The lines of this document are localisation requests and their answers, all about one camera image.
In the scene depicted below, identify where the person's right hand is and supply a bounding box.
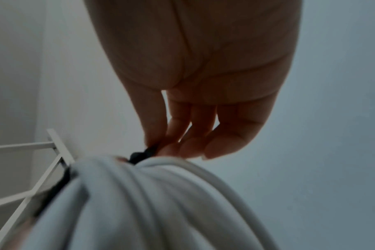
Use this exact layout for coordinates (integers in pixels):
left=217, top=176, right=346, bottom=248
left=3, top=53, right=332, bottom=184
left=83, top=0, right=302, bottom=160

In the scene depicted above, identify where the black clip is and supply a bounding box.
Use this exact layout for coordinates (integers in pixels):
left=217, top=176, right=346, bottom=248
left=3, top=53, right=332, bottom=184
left=129, top=144, right=159, bottom=165

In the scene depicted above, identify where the white cloth garment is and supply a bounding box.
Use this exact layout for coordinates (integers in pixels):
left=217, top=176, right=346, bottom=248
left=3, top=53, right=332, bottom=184
left=0, top=156, right=280, bottom=250

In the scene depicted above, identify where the white metal drying rack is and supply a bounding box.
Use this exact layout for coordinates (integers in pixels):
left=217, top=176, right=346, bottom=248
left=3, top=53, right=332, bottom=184
left=0, top=129, right=76, bottom=250

